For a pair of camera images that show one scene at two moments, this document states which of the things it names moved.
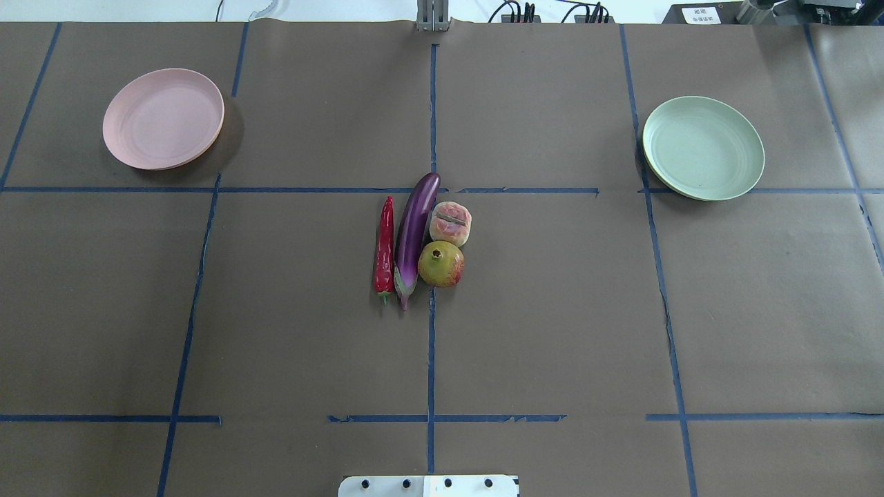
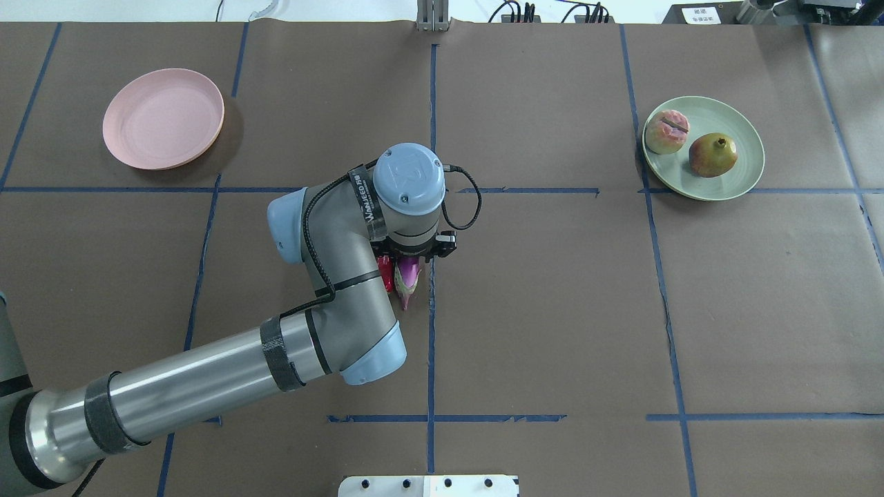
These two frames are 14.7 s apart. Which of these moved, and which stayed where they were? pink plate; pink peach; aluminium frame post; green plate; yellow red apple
Moved: yellow red apple; pink peach
Stayed: green plate; aluminium frame post; pink plate
